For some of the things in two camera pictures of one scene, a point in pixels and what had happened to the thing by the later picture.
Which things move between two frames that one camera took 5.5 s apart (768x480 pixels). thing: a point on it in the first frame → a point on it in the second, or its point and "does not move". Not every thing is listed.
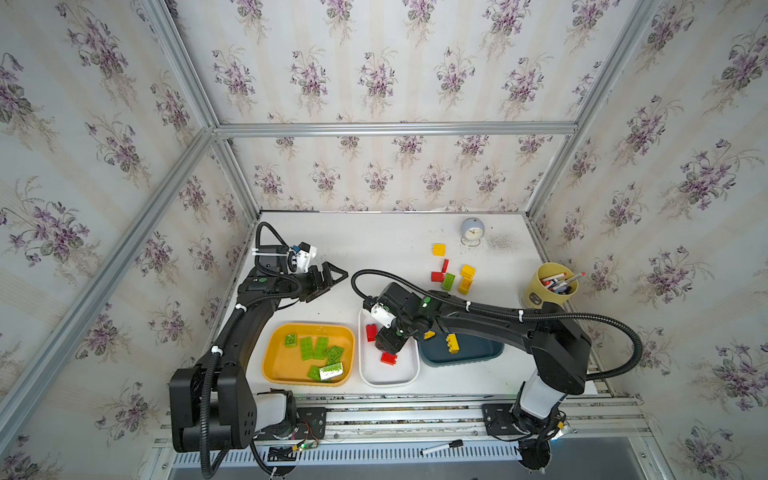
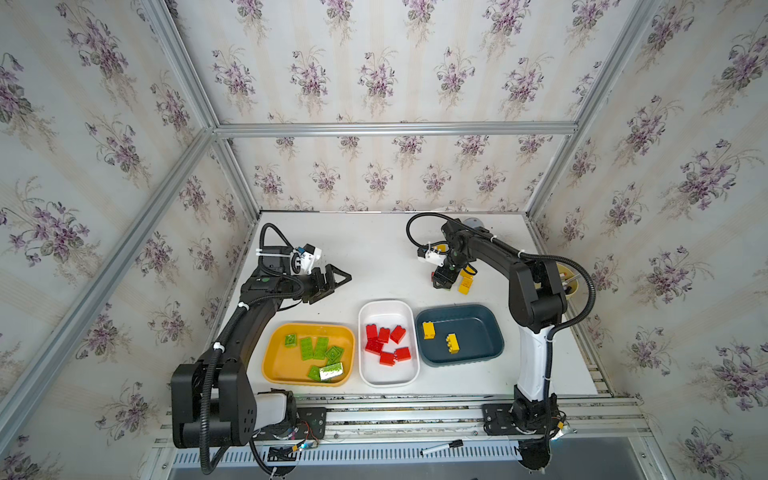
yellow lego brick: [466, 282] does not move
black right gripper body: [392, 339] → [445, 275]
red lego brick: [371, 332] does not move
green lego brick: [315, 373] does not move
